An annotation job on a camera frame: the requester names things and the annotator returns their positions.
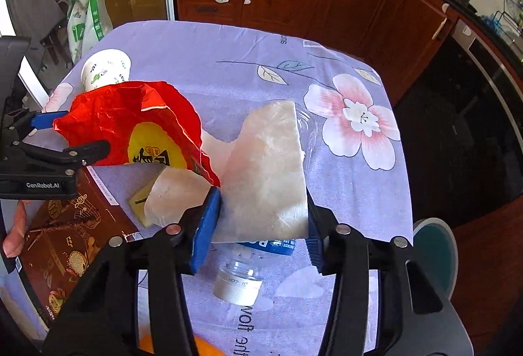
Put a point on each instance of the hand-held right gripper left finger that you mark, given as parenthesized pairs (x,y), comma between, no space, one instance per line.
(205,231)

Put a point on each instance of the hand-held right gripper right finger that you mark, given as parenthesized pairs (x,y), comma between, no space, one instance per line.
(313,235)

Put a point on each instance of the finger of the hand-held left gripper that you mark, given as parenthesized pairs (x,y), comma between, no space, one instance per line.
(47,119)
(83,153)

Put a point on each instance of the red plastic snack bag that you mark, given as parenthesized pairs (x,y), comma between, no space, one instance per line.
(114,111)

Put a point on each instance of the clear plastic bottle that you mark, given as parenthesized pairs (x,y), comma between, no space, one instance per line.
(239,278)

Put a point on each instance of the brown snack box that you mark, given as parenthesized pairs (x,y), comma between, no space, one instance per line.
(69,241)

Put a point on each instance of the white paper tissue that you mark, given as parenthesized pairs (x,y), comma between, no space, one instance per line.
(261,176)

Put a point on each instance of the person's left hand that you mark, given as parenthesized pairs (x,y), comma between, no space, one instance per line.
(14,239)

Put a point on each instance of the yellow paper scrap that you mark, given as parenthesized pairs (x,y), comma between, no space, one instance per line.
(137,205)

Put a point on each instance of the white paper cup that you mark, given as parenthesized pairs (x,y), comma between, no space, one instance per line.
(104,68)

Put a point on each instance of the green and white sack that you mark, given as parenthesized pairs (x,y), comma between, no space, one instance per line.
(79,25)

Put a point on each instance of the orange fruit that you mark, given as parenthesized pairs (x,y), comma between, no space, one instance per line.
(204,348)

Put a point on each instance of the teal round stool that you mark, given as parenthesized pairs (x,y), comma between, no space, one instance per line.
(435,254)

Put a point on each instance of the purple floral tablecloth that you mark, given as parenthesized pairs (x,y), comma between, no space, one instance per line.
(245,66)

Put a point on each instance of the black built-in oven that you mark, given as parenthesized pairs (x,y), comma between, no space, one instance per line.
(470,94)

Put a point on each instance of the blue scrub cloth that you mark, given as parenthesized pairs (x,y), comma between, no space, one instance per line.
(492,26)

